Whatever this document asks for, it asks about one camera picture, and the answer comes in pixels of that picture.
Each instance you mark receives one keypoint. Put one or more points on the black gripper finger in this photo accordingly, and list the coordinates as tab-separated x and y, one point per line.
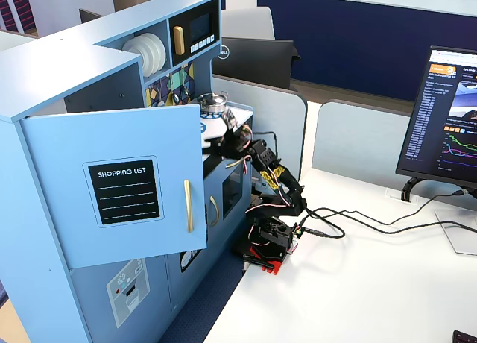
230	120
218	145

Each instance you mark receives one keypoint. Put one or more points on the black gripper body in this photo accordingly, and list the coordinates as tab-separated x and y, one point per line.
229	143

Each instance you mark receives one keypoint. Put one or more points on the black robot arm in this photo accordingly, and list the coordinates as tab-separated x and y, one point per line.
290	186

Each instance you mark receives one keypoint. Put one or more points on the steel pot lid with knob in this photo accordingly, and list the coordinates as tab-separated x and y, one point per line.
212	96

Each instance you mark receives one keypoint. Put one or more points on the steel toy pot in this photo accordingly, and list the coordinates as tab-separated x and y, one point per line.
213	105

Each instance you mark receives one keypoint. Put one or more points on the grey desk divider panel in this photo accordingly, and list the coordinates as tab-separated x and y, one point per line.
361	138
275	115

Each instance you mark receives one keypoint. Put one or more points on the small steel hanging utensil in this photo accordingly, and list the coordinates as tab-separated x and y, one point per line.
185	91

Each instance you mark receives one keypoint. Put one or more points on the steel ladle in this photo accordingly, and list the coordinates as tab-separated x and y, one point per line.
175	97

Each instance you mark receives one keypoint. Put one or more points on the black Dell monitor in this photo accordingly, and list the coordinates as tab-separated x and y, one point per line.
257	63

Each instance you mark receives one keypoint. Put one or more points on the white toy plate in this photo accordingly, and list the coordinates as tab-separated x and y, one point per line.
153	57
134	46
163	54
158	55

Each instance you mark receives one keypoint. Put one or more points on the black toy microwave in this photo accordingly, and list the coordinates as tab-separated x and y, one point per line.
201	26

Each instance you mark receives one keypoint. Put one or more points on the blue door with shopping list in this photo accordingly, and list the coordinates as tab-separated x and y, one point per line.
112	134

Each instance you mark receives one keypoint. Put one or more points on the black dish rack sticker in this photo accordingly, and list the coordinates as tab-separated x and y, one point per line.
190	260

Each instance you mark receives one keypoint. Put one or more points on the red base clamp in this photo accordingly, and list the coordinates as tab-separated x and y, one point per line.
274	266

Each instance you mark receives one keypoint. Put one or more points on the grey ice dispenser sticker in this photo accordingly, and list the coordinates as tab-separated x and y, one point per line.
128	294

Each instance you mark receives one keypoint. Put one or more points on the light blue toy kitchen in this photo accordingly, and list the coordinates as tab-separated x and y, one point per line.
48	67

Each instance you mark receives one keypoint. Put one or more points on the monitor with lit screen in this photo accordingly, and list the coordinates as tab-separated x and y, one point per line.
439	115

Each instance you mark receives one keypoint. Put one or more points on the silver monitor stand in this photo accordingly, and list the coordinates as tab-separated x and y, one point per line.
458	238

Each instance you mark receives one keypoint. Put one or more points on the black keyboard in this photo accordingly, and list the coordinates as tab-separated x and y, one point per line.
466	337

